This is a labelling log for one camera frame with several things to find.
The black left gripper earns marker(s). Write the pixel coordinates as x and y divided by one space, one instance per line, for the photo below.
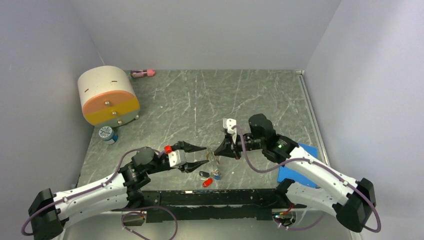
188 147

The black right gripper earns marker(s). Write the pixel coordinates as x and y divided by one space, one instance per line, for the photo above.
228 148

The black key fob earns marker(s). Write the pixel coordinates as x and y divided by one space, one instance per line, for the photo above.
204 174

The red key tag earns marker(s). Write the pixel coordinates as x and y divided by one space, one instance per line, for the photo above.
207 182

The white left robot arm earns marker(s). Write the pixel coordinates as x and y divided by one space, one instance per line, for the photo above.
51 213

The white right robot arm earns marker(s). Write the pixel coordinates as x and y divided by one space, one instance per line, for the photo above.
352 202

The small blue white jar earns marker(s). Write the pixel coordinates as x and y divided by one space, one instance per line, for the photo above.
107 135

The pink capped small bottle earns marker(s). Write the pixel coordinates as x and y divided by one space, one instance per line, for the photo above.
142 73

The white round drawer cabinet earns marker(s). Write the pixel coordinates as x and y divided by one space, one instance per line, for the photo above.
107 97

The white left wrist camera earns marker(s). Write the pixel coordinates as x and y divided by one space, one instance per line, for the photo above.
177 158

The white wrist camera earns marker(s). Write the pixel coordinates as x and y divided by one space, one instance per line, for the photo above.
230 130
177 158

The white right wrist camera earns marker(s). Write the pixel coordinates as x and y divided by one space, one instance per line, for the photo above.
230 130

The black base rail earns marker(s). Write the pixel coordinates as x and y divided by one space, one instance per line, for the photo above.
183 205

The aluminium frame rail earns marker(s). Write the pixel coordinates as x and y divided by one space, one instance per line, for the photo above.
328 165

